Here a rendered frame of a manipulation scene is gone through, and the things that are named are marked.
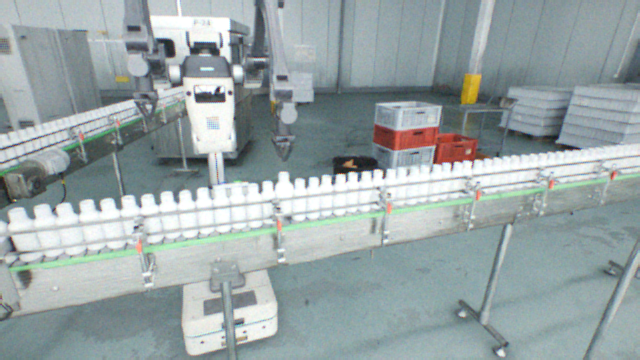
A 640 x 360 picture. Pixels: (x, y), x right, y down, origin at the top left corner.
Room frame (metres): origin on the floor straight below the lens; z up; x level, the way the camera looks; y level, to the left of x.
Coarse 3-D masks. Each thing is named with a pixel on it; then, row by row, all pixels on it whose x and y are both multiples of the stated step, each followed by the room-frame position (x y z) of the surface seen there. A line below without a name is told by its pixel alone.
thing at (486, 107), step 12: (492, 96) 5.83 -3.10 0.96; (444, 108) 5.48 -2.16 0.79; (456, 108) 5.26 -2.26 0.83; (468, 108) 5.31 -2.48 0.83; (480, 108) 5.28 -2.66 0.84; (492, 108) 5.33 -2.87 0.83; (504, 108) 5.37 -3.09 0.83; (480, 132) 5.79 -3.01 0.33; (504, 132) 5.33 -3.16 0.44; (480, 144) 5.32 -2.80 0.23; (492, 144) 5.33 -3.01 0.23
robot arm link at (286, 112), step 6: (270, 84) 1.13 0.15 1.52; (294, 84) 1.15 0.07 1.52; (270, 90) 1.13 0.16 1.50; (294, 90) 1.14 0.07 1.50; (270, 96) 1.13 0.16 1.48; (282, 102) 1.06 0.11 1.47; (288, 102) 1.06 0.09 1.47; (282, 108) 1.05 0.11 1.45; (288, 108) 1.05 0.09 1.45; (294, 108) 1.06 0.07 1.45; (282, 114) 1.04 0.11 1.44; (288, 114) 1.05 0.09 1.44; (294, 114) 1.06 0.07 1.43; (282, 120) 1.05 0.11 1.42; (288, 120) 1.05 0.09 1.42; (294, 120) 1.06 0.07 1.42
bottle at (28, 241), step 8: (16, 208) 0.87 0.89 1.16; (16, 216) 0.84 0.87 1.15; (24, 216) 0.86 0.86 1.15; (16, 224) 0.84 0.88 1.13; (24, 224) 0.84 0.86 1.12; (32, 224) 0.86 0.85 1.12; (16, 240) 0.83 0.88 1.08; (24, 240) 0.83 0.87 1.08; (32, 240) 0.85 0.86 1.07; (16, 248) 0.83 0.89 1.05; (24, 248) 0.83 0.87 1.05; (32, 248) 0.84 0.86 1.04; (24, 256) 0.83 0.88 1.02; (32, 256) 0.84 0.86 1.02; (40, 256) 0.85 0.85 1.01
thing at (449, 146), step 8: (440, 136) 4.14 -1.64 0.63; (448, 136) 4.19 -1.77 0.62; (456, 136) 4.18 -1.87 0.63; (464, 136) 4.06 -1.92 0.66; (440, 144) 3.65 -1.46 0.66; (448, 144) 3.70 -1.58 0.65; (456, 144) 3.74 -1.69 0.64; (464, 144) 3.80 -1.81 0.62; (472, 144) 3.85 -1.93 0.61; (440, 152) 3.65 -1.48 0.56; (448, 152) 3.71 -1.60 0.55; (456, 152) 3.76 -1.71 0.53; (464, 152) 3.80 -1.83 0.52; (472, 152) 3.85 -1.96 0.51; (440, 160) 3.66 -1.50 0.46; (448, 160) 3.70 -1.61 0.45
